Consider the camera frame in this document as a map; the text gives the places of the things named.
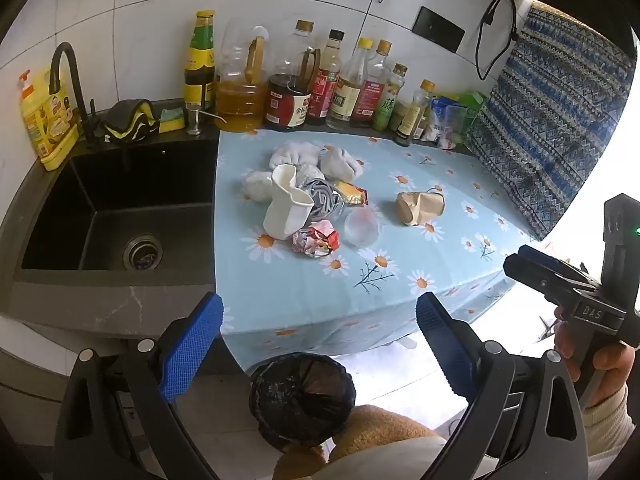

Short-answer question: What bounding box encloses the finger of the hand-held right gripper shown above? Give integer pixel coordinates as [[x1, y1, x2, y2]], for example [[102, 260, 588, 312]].
[[517, 244, 601, 288], [503, 254, 596, 304]]

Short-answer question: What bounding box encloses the metal soap dispenser pump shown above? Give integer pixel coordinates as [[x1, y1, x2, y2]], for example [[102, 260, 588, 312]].
[[184, 101, 226, 136]]

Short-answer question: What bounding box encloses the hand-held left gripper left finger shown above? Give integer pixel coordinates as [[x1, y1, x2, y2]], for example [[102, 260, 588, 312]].
[[52, 292, 225, 480]]

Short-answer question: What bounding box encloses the person's cream sleeved forearm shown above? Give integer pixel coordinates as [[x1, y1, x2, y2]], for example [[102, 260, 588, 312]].
[[582, 385, 637, 461]]

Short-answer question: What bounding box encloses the white cloth ball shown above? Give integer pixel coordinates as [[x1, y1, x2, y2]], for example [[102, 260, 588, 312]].
[[319, 146, 365, 182], [269, 141, 322, 171], [241, 170, 275, 203]]

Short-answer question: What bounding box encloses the yellow snack wrapper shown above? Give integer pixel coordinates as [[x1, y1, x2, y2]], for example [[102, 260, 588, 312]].
[[334, 180, 368, 207]]

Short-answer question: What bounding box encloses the large cooking oil jug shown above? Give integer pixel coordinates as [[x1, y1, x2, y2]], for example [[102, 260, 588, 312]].
[[215, 17, 268, 133]]

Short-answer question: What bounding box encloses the black cable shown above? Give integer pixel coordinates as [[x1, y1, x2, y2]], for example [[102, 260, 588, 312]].
[[474, 0, 521, 81]]

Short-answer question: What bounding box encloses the person's orange fleece leg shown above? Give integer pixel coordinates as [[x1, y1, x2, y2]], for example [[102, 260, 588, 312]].
[[272, 404, 451, 480]]

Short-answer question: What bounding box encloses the blue patterned cloth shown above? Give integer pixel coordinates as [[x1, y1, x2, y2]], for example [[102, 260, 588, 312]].
[[465, 2, 638, 241]]

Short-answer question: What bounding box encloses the yellow green sponge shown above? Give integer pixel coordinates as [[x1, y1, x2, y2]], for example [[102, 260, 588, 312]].
[[158, 106, 187, 134]]

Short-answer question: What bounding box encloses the small yellow cap bottle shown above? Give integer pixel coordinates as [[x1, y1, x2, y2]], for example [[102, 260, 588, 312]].
[[392, 79, 436, 147]]

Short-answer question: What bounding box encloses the blue daisy print tablecloth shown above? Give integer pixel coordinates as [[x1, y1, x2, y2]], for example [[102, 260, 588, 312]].
[[215, 127, 546, 376]]

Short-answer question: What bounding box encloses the dark soy sauce jug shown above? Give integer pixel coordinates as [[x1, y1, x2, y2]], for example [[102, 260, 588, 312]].
[[265, 20, 321, 132]]

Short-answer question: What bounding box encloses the yellow cap red label bottle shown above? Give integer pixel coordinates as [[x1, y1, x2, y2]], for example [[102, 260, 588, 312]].
[[350, 40, 393, 130]]

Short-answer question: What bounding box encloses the grey white cloth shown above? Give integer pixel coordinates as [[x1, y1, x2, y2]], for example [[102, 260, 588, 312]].
[[299, 178, 333, 211]]

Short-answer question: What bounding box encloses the grey kitchen base cabinet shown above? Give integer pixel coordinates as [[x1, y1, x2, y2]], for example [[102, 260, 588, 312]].
[[0, 305, 166, 480]]

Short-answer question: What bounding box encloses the person's right hand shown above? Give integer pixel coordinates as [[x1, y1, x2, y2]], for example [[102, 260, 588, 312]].
[[553, 307, 637, 397]]

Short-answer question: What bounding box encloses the clear bottle with white label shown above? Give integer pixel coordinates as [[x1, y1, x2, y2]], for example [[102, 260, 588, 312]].
[[326, 37, 375, 130]]

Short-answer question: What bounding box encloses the white crushed paper cup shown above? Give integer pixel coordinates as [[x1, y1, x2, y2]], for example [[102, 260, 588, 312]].
[[263, 164, 316, 242]]

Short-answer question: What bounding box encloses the green yellow label sauce bottle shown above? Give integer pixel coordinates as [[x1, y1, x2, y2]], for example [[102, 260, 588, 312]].
[[182, 10, 217, 113]]

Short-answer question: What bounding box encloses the black wall socket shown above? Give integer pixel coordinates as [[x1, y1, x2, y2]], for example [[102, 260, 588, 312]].
[[412, 6, 466, 53]]

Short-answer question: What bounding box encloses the silver foil bag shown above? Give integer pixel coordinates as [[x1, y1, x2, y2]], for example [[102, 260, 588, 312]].
[[299, 177, 347, 222]]

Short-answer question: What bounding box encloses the clear plastic cup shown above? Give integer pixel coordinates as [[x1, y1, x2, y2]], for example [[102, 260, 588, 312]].
[[344, 207, 380, 247]]

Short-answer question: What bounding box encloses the black kitchen sink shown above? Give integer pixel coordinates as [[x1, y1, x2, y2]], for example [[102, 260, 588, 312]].
[[12, 137, 221, 286]]

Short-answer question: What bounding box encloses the red crumpled wrapper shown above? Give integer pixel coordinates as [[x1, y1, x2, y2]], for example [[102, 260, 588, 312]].
[[291, 220, 341, 259]]

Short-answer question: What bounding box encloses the yellow dish soap bottle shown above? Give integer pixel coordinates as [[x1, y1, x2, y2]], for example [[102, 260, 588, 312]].
[[19, 67, 81, 172]]

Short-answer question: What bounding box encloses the brown crushed paper cup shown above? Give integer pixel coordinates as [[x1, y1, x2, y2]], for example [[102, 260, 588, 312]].
[[395, 186, 447, 227]]

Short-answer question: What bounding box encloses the dark cloth with yellow edge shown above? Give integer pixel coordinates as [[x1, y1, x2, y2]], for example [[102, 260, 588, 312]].
[[100, 99, 162, 142]]

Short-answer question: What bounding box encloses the black cap red label bottle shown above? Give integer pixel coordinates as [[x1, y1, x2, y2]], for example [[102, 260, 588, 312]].
[[306, 30, 346, 126]]

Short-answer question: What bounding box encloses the trash bin with black bag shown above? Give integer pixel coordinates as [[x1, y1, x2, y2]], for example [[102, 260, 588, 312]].
[[248, 352, 357, 451]]

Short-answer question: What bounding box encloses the green carton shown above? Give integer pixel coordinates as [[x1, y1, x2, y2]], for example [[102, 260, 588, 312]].
[[457, 90, 488, 136]]

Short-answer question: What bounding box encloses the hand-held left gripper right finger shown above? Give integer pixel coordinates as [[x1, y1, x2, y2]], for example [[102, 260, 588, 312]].
[[415, 290, 591, 480]]

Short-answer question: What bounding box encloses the black faucet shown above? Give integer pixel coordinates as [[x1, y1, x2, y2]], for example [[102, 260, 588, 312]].
[[49, 41, 101, 146]]

